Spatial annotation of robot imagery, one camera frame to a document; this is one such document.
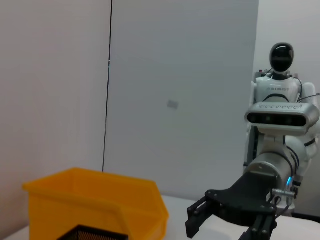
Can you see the white humanoid robot black head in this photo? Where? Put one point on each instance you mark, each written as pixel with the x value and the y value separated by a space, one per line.
pixel 277 87

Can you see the yellow plastic bin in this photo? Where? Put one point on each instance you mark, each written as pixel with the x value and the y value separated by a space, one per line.
pixel 87 200

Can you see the grey sticker label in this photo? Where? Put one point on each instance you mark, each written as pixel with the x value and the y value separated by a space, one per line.
pixel 173 104

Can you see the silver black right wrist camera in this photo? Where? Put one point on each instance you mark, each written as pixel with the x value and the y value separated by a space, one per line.
pixel 280 117

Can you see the black mesh pen holder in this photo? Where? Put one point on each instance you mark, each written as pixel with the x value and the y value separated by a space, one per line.
pixel 92 233

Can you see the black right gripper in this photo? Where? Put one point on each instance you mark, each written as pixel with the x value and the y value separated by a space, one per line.
pixel 245 197

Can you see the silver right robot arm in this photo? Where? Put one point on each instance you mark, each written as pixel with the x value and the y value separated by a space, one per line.
pixel 270 165

